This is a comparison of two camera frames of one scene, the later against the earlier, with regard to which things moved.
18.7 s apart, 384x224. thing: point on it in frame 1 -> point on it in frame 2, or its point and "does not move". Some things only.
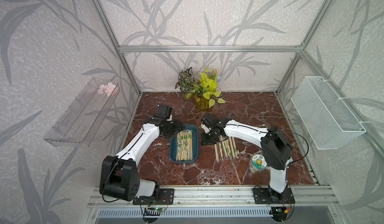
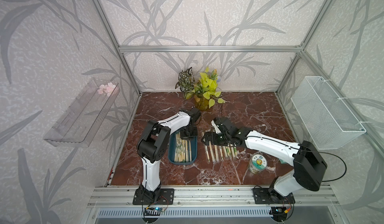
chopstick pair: [231, 147] does not move
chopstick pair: [221, 149] does not move
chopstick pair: [226, 148] does not move
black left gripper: [179, 126] -> [184, 137]
